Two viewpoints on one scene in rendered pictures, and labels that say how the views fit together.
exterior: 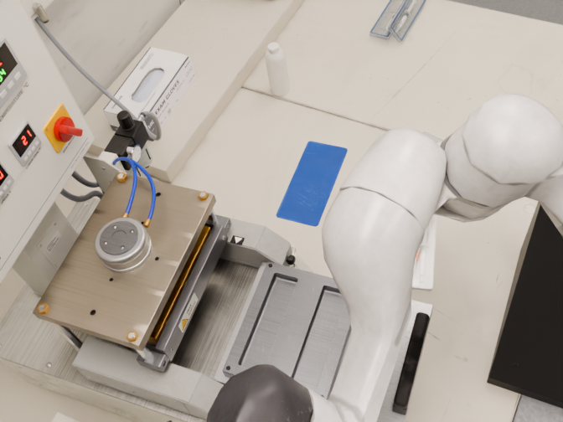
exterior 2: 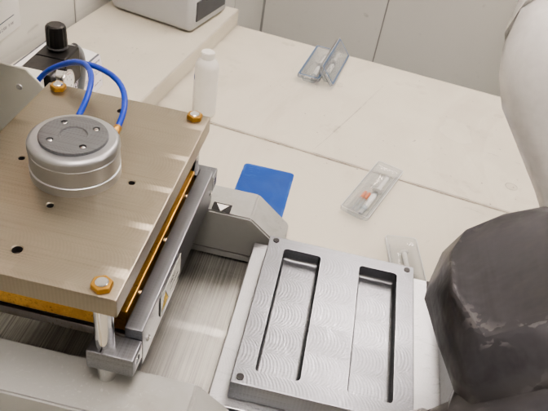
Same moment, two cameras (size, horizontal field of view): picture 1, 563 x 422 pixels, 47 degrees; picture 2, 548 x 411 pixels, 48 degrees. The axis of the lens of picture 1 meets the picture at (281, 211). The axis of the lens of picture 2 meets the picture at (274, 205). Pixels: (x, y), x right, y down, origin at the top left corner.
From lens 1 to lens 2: 53 cm
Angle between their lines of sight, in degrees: 23
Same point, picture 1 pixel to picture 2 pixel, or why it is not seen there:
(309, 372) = (368, 383)
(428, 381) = not seen: outside the picture
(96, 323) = (26, 265)
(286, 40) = not seen: hidden behind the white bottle
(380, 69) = (314, 106)
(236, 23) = (148, 44)
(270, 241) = (266, 214)
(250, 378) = (536, 211)
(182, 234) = (170, 156)
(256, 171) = not seen: hidden behind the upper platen
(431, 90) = (373, 130)
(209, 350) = (181, 369)
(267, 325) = (285, 319)
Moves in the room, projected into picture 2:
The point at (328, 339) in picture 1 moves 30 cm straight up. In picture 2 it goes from (382, 338) to (488, 72)
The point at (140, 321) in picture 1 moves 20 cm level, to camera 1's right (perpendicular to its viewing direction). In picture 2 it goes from (114, 263) to (346, 232)
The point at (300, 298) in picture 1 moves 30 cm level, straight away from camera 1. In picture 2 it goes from (331, 280) to (248, 126)
